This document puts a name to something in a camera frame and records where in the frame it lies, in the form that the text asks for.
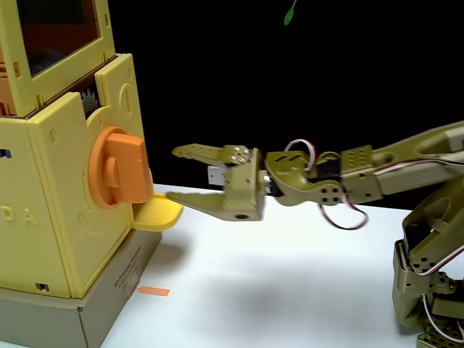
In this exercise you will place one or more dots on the yellow capsule vending machine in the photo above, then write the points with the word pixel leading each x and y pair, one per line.
pixel 54 188

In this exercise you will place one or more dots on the brown cardboard box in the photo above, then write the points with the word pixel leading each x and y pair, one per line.
pixel 105 308

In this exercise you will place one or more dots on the orange vending machine knob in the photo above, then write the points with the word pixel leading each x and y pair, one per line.
pixel 125 170

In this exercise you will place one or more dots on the yellow dispensing tray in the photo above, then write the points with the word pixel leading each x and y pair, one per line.
pixel 159 215

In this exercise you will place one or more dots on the grey plastic gear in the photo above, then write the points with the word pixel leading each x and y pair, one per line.
pixel 90 103

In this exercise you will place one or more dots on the green leaf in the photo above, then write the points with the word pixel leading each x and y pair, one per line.
pixel 289 16

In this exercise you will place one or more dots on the orange tape arrow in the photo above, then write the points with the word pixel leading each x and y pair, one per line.
pixel 156 291

